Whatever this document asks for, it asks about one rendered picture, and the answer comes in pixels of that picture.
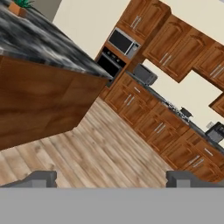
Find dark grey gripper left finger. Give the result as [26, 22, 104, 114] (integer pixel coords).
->
[0, 171, 58, 189]

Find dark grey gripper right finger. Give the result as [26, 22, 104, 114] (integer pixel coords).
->
[165, 170, 217, 189]

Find black pot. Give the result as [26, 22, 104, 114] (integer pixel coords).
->
[179, 106, 194, 118]

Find green plant in orange pot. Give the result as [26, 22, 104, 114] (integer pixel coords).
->
[8, 0, 35, 18]

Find wooden base cupboards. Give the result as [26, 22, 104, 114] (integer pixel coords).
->
[99, 71, 224, 184]

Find black coffee machine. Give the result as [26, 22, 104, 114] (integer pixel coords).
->
[205, 122, 224, 144]

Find black hob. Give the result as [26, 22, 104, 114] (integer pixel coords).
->
[162, 99, 194, 123]

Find wooden kitchen island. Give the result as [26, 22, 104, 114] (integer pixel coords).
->
[0, 0, 114, 151]

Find grey toaster oven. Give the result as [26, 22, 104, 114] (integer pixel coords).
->
[132, 63, 159, 87]

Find black built-in oven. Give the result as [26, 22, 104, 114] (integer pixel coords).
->
[95, 46, 127, 80]

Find silver microwave oven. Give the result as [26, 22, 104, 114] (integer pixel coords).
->
[107, 27, 142, 60]

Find wooden wall cupboards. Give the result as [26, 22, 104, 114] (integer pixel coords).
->
[115, 0, 224, 119]

